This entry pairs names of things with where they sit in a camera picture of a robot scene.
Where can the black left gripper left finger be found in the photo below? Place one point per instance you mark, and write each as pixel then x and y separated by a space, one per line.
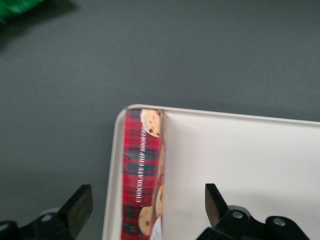
pixel 67 215

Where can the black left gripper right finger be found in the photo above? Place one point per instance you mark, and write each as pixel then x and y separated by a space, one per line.
pixel 240 225

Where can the red tartan cookie box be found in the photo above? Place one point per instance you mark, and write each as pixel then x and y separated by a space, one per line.
pixel 143 162

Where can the pale pink plastic tray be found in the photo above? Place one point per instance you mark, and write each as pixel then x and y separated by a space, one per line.
pixel 225 175

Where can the green chips bag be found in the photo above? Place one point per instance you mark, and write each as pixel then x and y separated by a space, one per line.
pixel 27 10

